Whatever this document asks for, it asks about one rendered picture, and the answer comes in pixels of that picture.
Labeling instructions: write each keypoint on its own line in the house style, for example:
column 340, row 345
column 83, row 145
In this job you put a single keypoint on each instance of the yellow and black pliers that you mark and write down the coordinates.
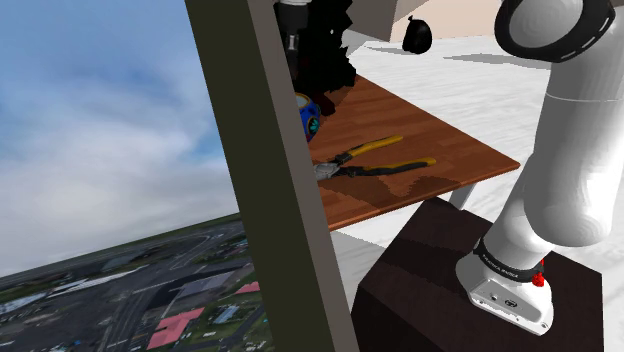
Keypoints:
column 375, row 169

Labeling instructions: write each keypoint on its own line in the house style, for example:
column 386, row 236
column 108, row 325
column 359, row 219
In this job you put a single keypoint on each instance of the blue patterned round cup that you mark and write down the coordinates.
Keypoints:
column 308, row 119

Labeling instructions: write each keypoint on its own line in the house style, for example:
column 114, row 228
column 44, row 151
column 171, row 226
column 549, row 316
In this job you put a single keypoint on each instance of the black jagged object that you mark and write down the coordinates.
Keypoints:
column 326, row 44

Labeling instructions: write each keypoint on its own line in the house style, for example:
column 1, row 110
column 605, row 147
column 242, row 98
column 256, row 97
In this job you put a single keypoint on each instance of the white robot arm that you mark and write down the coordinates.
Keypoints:
column 575, row 161

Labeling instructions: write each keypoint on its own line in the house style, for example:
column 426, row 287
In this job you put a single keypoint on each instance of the wooden table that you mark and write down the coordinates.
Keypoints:
column 404, row 117

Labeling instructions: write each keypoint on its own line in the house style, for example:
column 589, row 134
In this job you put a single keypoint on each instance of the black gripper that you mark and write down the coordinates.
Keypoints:
column 291, row 19

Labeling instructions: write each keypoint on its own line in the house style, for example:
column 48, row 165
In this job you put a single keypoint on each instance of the black round bag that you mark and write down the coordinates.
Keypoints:
column 417, row 36

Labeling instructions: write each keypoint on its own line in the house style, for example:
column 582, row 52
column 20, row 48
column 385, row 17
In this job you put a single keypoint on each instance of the dark robot stand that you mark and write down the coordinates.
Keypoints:
column 414, row 287

